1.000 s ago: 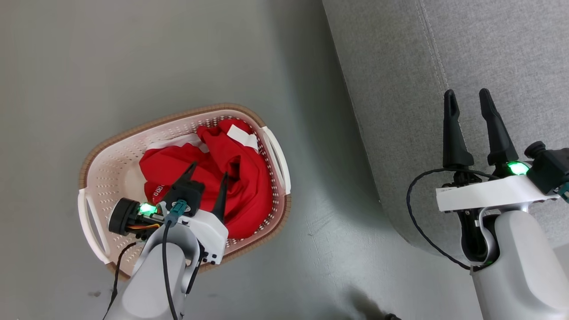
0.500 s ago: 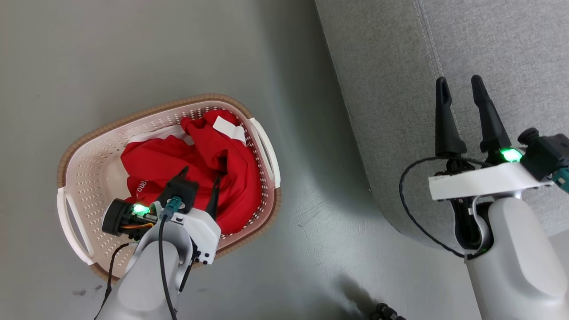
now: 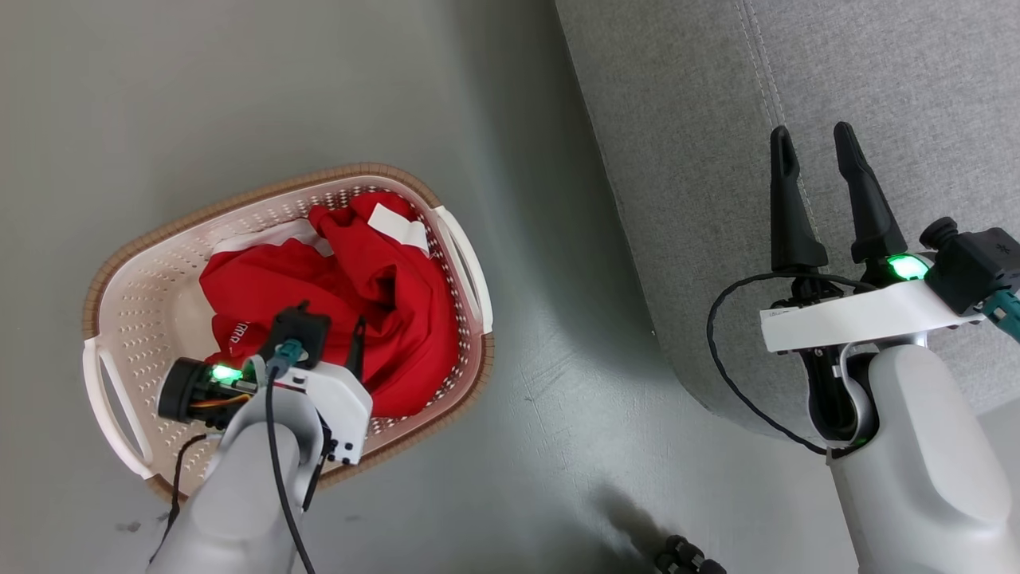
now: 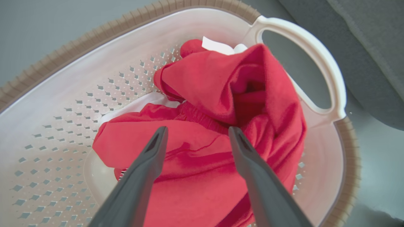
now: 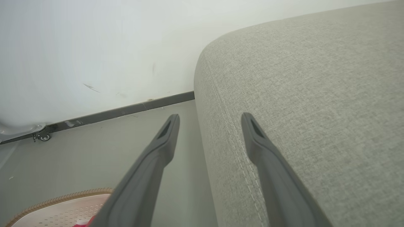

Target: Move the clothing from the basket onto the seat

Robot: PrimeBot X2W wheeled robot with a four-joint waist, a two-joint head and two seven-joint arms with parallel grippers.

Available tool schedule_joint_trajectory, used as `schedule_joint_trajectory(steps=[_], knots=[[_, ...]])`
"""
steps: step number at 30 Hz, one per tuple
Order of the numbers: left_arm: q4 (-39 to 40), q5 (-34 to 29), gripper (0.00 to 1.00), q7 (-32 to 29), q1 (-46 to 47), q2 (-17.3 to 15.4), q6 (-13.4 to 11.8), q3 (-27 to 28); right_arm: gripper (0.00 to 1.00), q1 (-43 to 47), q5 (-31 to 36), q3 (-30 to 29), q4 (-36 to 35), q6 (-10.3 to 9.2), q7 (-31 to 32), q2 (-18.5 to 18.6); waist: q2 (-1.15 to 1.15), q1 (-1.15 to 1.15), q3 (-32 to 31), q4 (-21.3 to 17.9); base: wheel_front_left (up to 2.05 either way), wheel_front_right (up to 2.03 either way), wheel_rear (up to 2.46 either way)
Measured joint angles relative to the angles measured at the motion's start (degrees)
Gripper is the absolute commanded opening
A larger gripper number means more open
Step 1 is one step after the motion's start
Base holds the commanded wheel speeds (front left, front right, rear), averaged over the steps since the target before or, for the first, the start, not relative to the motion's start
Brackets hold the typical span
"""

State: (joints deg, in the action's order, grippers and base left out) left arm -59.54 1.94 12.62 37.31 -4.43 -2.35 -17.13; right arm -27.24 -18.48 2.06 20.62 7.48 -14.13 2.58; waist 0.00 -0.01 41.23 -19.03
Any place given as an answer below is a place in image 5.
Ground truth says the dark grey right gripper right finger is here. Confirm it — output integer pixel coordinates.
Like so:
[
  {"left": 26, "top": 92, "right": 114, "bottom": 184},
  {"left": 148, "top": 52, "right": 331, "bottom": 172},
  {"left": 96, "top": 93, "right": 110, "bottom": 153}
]
[{"left": 241, "top": 112, "right": 333, "bottom": 227}]

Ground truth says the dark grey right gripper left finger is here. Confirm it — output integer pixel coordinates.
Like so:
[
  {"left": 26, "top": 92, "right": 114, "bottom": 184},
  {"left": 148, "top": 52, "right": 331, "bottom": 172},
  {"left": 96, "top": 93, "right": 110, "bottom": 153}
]
[{"left": 89, "top": 113, "right": 180, "bottom": 227}]

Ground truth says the red garment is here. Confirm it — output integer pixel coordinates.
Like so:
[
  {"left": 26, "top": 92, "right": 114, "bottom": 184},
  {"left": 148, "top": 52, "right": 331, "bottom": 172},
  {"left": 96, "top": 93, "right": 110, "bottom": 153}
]
[{"left": 72, "top": 216, "right": 95, "bottom": 227}]

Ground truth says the cream perforated laundry basket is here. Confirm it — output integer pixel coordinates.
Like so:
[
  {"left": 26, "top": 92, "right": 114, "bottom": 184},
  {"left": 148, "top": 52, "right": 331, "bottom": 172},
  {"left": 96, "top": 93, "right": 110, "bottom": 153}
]
[{"left": 5, "top": 188, "right": 115, "bottom": 227}]

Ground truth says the black baseboard strip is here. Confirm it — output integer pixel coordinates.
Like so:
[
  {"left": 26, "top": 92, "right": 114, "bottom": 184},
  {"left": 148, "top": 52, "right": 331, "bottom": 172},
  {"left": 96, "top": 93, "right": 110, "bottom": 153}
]
[{"left": 0, "top": 91, "right": 195, "bottom": 145}]

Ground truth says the grey fabric sofa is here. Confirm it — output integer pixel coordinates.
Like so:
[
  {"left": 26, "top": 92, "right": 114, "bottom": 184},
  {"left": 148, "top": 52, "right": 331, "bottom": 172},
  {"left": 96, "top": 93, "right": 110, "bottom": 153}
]
[{"left": 193, "top": 0, "right": 404, "bottom": 227}]

